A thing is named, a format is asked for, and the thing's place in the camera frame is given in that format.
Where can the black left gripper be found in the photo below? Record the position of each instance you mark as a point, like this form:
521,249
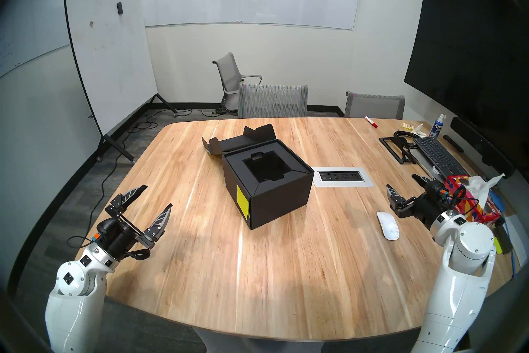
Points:
128,246

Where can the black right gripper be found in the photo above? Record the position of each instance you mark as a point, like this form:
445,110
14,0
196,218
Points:
430,213

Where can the white computer mouse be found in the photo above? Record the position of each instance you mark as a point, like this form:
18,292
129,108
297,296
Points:
388,226

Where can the black cardboard box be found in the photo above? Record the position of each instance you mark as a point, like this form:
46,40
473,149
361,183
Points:
281,203

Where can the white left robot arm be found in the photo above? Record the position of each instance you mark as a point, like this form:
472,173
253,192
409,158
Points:
70,315

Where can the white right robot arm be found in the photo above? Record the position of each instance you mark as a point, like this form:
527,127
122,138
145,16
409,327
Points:
458,294

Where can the red floral tissue box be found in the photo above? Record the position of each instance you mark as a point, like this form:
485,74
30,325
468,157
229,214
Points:
487,215

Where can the yellow rectangular box sticker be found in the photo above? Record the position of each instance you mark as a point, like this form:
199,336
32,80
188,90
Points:
243,202

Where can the black foam box insert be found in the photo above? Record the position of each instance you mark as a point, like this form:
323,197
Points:
297,172

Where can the black keyboard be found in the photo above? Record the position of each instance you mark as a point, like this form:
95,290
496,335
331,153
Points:
438,155
427,170

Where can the crumpled white tissue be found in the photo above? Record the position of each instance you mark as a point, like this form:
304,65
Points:
419,129

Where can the whiteboard cleaner spray bottle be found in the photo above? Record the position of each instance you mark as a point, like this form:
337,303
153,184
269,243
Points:
436,129

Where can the silver table power outlet panel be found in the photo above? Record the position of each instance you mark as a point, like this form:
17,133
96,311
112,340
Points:
341,176

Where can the red whiteboard marker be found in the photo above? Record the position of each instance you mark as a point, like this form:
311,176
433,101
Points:
370,121

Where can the black video bar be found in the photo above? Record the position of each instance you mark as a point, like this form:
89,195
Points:
479,145

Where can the grey fabric chair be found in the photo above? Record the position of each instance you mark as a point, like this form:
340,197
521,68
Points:
374,106

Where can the yellow sticky note pad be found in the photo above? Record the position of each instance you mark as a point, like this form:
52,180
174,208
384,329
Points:
499,247

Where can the large black whiteboard eraser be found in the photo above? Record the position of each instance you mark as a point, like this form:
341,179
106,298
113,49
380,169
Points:
505,238

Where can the white paper sheet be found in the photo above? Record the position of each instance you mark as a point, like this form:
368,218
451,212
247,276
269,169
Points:
520,236

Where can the rolling whiteboard on black stand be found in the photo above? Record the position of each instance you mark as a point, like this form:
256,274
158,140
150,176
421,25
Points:
111,58

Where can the grey mesh chair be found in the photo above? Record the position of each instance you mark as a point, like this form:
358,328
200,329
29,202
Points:
272,102

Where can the grey office chair with armrests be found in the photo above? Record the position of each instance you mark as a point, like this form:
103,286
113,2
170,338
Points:
229,69

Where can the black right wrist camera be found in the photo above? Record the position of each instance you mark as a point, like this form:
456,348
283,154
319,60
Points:
437,190

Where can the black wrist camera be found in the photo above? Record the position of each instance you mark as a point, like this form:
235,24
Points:
437,190
106,229

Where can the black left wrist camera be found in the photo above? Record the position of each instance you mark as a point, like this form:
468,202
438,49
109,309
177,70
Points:
106,229

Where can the large black wall screen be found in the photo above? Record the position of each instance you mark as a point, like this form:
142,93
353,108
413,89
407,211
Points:
467,46

